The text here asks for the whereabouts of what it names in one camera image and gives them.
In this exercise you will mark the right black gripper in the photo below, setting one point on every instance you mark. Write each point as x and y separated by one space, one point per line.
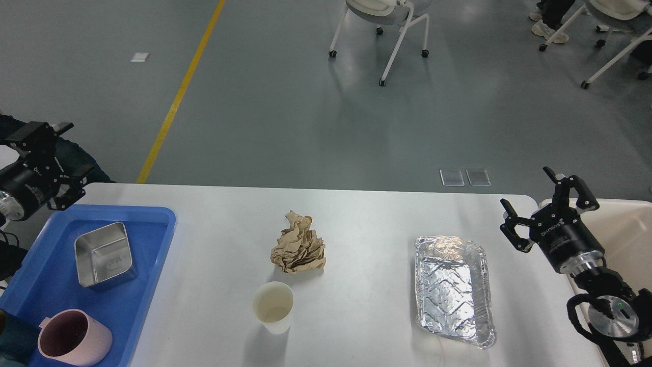
565 239

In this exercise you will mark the white chair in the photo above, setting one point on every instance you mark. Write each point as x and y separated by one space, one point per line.
631 18
402 14

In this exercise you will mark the blue plastic tray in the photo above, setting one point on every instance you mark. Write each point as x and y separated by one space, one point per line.
47 282

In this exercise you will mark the pink mug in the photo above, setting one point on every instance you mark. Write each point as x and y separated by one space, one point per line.
75 338

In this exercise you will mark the white chair right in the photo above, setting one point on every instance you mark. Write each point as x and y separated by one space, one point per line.
631 18

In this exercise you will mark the square steel container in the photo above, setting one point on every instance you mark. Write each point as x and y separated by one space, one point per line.
104 258

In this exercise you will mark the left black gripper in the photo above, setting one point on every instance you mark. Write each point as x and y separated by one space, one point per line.
24 191

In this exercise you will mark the beige plastic bin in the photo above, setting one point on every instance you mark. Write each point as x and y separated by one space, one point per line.
623 228

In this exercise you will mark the crumpled brown paper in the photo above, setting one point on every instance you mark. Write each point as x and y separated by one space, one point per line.
298 247

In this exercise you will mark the aluminium foil tray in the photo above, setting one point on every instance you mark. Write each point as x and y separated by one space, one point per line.
452 290

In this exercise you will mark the white paper cup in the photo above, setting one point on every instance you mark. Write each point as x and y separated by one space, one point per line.
272 305

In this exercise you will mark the seated person feet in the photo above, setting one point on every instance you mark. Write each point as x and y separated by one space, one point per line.
547 17

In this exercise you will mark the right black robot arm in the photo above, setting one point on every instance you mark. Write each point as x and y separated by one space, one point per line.
608 310

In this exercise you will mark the white chair centre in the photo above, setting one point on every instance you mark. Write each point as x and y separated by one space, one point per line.
402 14

